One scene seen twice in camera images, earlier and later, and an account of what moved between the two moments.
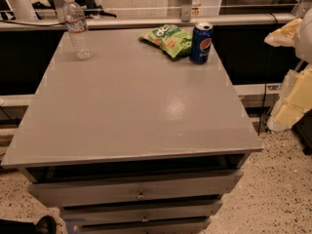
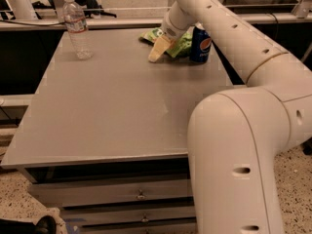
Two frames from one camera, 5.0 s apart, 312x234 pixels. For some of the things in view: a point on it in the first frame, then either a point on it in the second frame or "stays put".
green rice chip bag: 172,39 stays put
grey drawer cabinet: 131,140 stays put
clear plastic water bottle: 77,26 stays put
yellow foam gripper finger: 285,36 -> 162,44
